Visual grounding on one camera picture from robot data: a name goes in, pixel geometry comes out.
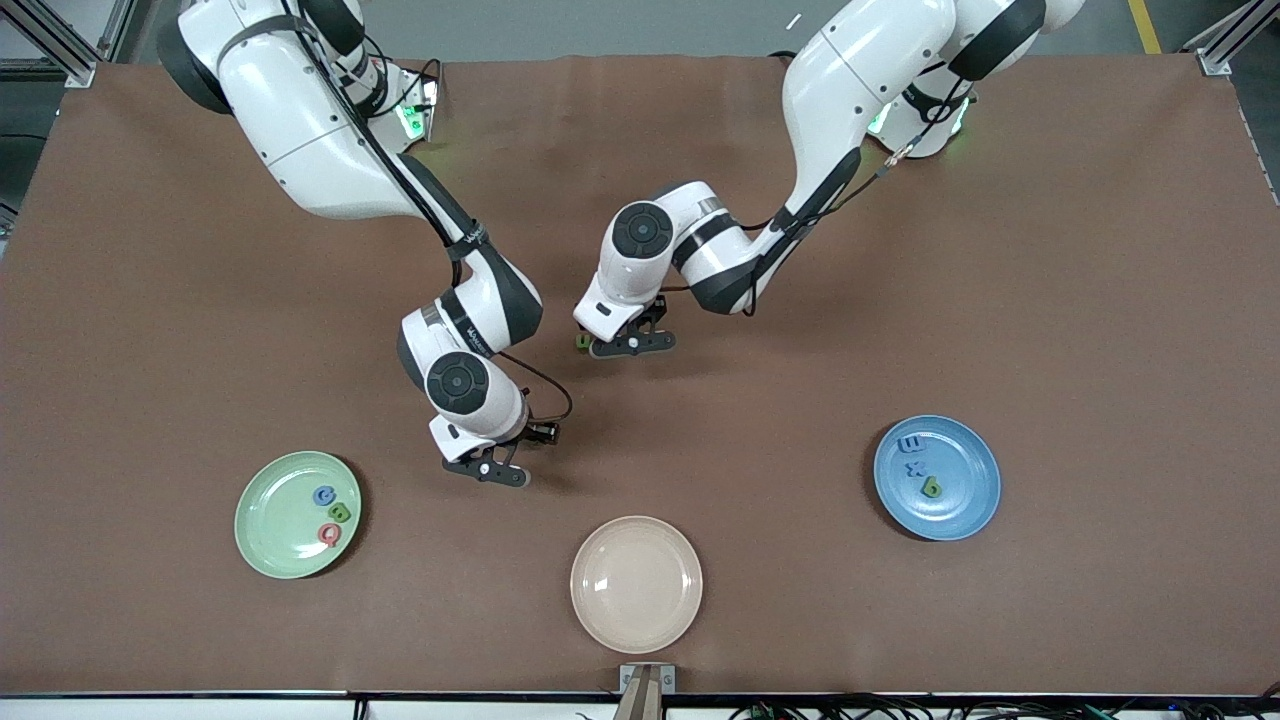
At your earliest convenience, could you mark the beige plate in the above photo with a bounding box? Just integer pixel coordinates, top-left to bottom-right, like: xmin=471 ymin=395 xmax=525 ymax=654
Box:
xmin=570 ymin=516 xmax=704 ymax=655

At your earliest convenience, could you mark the green plate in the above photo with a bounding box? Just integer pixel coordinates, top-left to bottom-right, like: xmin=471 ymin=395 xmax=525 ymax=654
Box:
xmin=234 ymin=451 xmax=363 ymax=580

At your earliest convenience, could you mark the blue plate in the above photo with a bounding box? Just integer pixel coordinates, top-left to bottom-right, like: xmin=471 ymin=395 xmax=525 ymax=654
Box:
xmin=873 ymin=415 xmax=1002 ymax=542

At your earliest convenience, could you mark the brown table cover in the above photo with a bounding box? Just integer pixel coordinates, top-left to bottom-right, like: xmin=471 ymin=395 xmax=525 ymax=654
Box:
xmin=0 ymin=52 xmax=1280 ymax=698

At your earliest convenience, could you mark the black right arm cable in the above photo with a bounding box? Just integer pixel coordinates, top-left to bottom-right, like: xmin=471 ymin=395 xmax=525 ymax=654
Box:
xmin=290 ymin=0 xmax=575 ymax=429

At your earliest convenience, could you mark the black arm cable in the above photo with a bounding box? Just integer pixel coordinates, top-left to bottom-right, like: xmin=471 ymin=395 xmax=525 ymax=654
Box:
xmin=655 ymin=85 xmax=976 ymax=301
xmin=290 ymin=0 xmax=575 ymax=429

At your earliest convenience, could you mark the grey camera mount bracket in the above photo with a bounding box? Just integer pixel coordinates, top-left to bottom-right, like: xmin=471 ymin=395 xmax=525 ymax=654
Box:
xmin=619 ymin=664 xmax=677 ymax=720

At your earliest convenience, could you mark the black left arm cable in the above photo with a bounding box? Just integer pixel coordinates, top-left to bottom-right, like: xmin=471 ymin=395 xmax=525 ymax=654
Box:
xmin=655 ymin=85 xmax=976 ymax=301

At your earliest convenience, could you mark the aluminium frame profile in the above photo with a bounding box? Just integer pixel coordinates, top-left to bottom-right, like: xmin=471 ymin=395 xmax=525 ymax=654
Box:
xmin=1183 ymin=0 xmax=1280 ymax=77
xmin=0 ymin=0 xmax=98 ymax=89

